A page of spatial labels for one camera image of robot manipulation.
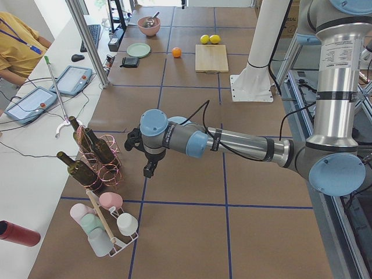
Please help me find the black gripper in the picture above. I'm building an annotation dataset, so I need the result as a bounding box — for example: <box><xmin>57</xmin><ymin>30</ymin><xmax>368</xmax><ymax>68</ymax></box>
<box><xmin>143</xmin><ymin>151</ymin><xmax>165</xmax><ymax>178</ymax></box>

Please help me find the orange mandarin fruit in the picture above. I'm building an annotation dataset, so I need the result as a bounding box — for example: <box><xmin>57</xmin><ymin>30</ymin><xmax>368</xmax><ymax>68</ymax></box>
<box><xmin>171</xmin><ymin>47</ymin><xmax>182</xmax><ymax>58</ymax></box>

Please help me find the light green plate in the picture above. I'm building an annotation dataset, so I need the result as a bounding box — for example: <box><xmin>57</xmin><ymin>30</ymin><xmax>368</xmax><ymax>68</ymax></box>
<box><xmin>126</xmin><ymin>43</ymin><xmax>151</xmax><ymax>58</ymax></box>

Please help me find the white cup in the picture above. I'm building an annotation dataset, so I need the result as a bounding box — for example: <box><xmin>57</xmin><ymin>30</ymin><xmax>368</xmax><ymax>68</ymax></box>
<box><xmin>117</xmin><ymin>213</ymin><xmax>138</xmax><ymax>236</ymax></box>

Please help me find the white cup rack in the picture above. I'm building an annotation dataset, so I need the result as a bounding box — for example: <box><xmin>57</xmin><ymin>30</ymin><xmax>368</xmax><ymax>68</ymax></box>
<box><xmin>86</xmin><ymin>191</ymin><xmax>138</xmax><ymax>257</ymax></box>

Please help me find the dark green wine bottle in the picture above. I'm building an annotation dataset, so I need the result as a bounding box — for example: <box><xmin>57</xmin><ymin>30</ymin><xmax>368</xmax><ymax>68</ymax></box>
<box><xmin>56</xmin><ymin>151</ymin><xmax>103</xmax><ymax>191</ymax></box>

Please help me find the mint green cup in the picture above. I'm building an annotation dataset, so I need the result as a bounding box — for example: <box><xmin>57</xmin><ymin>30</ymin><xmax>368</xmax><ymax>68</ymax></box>
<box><xmin>80</xmin><ymin>213</ymin><xmax>104</xmax><ymax>235</ymax></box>

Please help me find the pale pink cup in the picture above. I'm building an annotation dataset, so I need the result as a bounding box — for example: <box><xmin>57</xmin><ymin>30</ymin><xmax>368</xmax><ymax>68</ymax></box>
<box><xmin>70</xmin><ymin>203</ymin><xmax>96</xmax><ymax>225</ymax></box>

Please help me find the light grey cup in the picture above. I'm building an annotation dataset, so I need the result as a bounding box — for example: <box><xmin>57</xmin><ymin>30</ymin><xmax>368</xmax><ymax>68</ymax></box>
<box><xmin>87</xmin><ymin>228</ymin><xmax>114</xmax><ymax>257</ymax></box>

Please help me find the metal reacher stick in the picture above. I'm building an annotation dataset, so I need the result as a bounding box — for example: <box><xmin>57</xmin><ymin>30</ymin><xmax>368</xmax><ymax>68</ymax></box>
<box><xmin>44</xmin><ymin>55</ymin><xmax>70</xmax><ymax>138</ymax></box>

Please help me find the folded dark grey cloth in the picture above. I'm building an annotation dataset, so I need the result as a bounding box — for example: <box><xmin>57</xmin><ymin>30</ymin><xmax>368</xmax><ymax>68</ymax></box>
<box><xmin>120</xmin><ymin>56</ymin><xmax>140</xmax><ymax>68</ymax></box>

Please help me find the blue teach pendant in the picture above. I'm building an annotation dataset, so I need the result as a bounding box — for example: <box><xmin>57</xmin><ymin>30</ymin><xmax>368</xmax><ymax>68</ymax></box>
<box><xmin>5</xmin><ymin>87</ymin><xmax>57</xmax><ymax>124</ymax></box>
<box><xmin>56</xmin><ymin>65</ymin><xmax>92</xmax><ymax>96</ymax></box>

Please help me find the bamboo cutting board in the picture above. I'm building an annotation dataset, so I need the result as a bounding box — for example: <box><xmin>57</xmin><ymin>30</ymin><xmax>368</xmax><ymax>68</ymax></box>
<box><xmin>195</xmin><ymin>44</ymin><xmax>229</xmax><ymax>73</ymax></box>

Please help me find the black computer mouse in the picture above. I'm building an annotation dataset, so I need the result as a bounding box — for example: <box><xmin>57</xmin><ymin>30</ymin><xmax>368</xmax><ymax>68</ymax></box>
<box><xmin>71</xmin><ymin>54</ymin><xmax>85</xmax><ymax>62</ymax></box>

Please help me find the yellow lemon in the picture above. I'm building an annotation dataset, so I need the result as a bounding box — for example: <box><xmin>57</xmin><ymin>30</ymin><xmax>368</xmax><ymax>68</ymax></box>
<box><xmin>209</xmin><ymin>34</ymin><xmax>221</xmax><ymax>44</ymax></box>
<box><xmin>200</xmin><ymin>34</ymin><xmax>210</xmax><ymax>45</ymax></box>

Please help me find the pink bowl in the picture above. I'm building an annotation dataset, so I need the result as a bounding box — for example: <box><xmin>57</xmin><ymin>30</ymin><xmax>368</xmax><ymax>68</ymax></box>
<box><xmin>137</xmin><ymin>16</ymin><xmax>160</xmax><ymax>37</ymax></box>

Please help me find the metal scoop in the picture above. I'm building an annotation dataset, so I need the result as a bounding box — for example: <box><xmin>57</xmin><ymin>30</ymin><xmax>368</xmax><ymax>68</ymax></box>
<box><xmin>142</xmin><ymin>11</ymin><xmax>160</xmax><ymax>28</ymax></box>

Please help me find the black keyboard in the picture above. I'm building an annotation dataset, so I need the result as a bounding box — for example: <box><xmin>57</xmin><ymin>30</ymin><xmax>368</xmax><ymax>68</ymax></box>
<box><xmin>80</xmin><ymin>24</ymin><xmax>102</xmax><ymax>53</ymax></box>

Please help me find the red thermos bottle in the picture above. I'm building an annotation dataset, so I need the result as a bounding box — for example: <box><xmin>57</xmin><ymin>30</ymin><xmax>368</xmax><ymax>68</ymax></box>
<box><xmin>1</xmin><ymin>220</ymin><xmax>41</xmax><ymax>247</ymax></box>

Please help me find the person in yellow shirt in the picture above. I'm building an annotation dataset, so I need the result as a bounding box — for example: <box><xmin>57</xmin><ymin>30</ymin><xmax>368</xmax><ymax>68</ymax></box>
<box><xmin>1</xmin><ymin>11</ymin><xmax>52</xmax><ymax>87</ymax></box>

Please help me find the copper wire bottle rack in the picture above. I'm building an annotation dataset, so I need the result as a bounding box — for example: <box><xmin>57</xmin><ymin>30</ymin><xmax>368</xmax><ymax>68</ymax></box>
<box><xmin>79</xmin><ymin>126</ymin><xmax>123</xmax><ymax>191</ymax></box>

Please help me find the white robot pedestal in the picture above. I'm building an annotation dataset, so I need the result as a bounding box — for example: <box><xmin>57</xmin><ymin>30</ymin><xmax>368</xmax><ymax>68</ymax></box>
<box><xmin>230</xmin><ymin>0</ymin><xmax>291</xmax><ymax>102</ymax></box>

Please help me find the aluminium frame post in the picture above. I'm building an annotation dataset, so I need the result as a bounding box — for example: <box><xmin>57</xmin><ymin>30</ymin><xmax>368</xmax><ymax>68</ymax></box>
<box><xmin>66</xmin><ymin>0</ymin><xmax>110</xmax><ymax>88</ymax></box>

